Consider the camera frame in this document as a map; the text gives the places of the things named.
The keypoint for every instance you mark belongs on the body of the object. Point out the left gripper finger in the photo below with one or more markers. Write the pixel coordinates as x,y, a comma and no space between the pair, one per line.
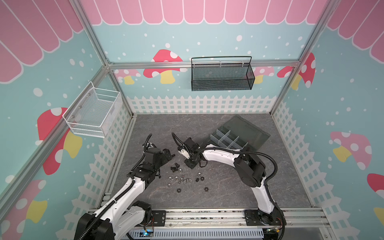
168,153
166,159

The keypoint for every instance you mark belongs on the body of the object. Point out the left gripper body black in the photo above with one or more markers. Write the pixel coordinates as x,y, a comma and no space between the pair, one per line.
161,162

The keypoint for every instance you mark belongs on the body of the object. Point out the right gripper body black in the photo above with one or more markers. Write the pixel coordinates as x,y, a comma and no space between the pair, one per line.
191,162

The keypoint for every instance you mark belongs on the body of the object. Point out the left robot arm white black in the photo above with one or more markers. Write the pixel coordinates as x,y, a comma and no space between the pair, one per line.
121,213

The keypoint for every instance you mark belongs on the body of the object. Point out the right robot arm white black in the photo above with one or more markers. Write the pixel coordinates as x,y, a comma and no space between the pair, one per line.
255,169

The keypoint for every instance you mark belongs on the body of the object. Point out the silver washers cluster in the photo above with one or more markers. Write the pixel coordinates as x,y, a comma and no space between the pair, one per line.
173,180

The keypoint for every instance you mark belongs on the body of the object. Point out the dark green compartment organizer box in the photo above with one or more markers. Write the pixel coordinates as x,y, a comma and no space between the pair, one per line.
238,134

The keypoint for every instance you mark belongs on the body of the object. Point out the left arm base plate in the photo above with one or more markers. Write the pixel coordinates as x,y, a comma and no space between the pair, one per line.
154,218

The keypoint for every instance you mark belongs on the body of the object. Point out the white wire mesh basket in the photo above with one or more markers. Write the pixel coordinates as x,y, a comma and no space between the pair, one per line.
93,112

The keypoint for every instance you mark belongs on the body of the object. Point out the white slotted cable duct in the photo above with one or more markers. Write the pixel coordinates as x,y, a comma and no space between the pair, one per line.
198,234

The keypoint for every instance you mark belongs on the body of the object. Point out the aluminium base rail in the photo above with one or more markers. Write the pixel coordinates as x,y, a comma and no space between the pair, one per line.
235,218

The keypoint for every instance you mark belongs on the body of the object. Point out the black wire mesh basket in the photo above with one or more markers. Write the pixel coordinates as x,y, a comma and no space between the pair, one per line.
228,73

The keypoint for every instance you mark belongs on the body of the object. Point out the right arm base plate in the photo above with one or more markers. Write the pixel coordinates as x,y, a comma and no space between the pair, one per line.
259,218

